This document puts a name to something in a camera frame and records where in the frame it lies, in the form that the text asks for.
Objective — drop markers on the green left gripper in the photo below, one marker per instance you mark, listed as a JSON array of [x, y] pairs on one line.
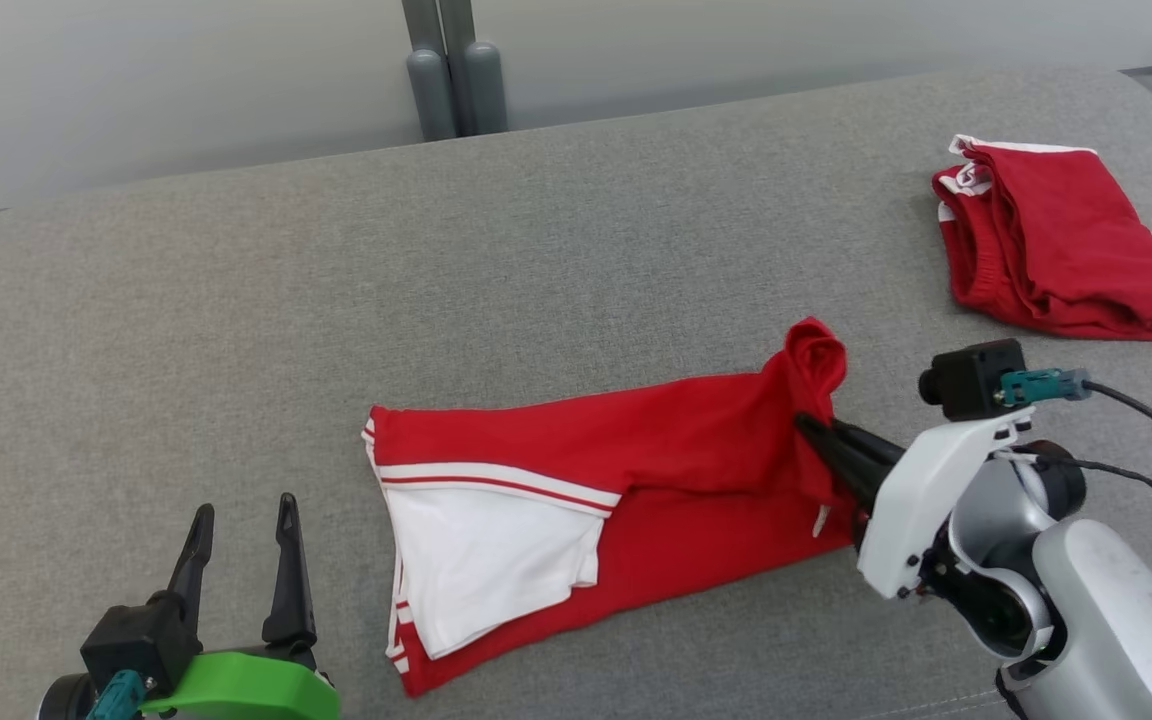
[[246, 690]]

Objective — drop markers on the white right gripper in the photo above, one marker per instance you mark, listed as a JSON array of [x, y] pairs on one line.
[[911, 510]]

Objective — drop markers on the red jersey with white sleeve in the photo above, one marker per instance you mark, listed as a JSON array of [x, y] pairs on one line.
[[676, 440]]

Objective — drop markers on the red shorts with white trim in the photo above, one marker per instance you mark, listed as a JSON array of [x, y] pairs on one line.
[[1066, 250]]

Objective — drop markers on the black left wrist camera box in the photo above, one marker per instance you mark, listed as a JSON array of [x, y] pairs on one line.
[[136, 635]]

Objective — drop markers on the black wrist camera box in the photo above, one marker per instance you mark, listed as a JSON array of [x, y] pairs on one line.
[[971, 380], [136, 635]]

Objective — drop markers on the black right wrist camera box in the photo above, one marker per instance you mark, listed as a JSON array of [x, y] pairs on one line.
[[971, 380]]

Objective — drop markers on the grey vertical post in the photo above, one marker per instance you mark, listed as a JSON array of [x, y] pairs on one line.
[[426, 90], [481, 85]]

